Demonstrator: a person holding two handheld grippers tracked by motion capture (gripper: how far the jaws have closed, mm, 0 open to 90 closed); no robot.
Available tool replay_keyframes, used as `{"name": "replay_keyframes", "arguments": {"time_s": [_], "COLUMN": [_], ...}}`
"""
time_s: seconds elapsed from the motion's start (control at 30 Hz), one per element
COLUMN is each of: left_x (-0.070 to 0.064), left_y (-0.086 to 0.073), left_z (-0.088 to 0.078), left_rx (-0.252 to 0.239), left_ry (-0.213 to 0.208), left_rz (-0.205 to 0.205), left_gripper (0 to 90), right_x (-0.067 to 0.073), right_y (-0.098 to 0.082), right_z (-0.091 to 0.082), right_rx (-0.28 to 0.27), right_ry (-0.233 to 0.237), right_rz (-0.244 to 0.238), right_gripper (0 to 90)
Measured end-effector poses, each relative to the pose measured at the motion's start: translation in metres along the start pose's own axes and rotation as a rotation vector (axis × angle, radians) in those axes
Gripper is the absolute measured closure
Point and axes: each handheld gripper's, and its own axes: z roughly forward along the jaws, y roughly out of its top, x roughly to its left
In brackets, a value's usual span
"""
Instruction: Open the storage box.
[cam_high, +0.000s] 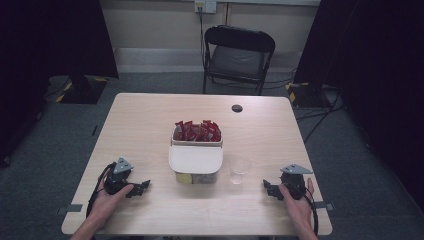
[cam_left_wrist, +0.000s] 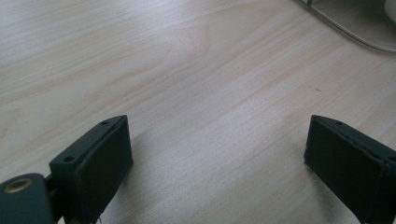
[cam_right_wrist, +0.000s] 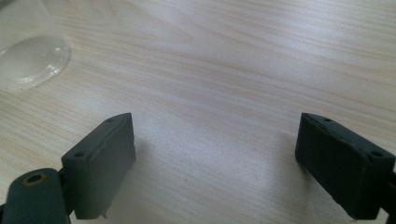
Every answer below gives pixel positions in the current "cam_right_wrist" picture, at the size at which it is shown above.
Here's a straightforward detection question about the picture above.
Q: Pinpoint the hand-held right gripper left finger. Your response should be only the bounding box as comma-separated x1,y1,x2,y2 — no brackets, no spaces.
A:
61,112,136,220

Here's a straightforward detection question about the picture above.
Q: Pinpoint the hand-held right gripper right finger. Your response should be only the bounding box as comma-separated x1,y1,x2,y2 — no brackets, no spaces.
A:
294,112,396,221

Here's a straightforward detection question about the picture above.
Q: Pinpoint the clear plastic cup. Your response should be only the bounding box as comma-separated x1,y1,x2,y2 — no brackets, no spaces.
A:
0,0,72,91

